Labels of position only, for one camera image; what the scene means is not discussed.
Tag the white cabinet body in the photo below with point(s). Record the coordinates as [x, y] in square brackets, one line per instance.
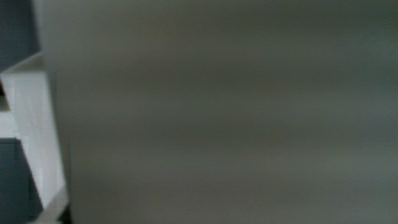
[32, 128]

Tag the white cabinet top block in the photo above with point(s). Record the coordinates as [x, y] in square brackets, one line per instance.
[226, 101]

